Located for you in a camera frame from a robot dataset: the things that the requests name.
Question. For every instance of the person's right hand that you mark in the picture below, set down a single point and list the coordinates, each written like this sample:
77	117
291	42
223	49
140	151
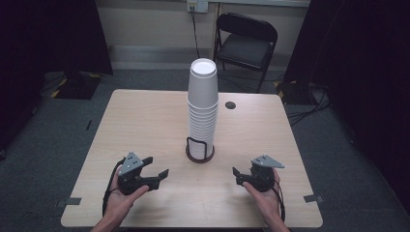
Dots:
269	203

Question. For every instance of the person's left hand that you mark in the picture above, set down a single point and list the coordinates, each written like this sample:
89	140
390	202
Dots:
119	203

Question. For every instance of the stack of white paper cups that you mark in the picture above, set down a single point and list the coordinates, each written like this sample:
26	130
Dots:
203	96

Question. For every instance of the white wall power outlet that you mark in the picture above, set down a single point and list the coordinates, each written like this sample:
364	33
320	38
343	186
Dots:
197	5

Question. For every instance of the black folding chair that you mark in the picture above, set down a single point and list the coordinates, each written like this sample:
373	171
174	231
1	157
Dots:
248	48

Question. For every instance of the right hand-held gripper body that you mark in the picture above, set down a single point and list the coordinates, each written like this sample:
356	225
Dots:
266	175

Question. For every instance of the grey floor tape strip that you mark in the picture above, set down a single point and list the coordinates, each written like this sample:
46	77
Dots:
313	198
69	202

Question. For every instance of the black curtain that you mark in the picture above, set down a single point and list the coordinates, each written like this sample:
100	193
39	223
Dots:
361	64
48	38

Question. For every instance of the black stand base yellow tape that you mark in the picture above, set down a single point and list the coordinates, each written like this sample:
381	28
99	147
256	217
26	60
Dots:
293	93
77	85

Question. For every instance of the black round table grommet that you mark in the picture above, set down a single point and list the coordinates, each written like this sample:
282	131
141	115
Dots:
230	105

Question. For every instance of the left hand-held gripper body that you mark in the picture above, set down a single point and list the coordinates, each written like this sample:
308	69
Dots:
130	166

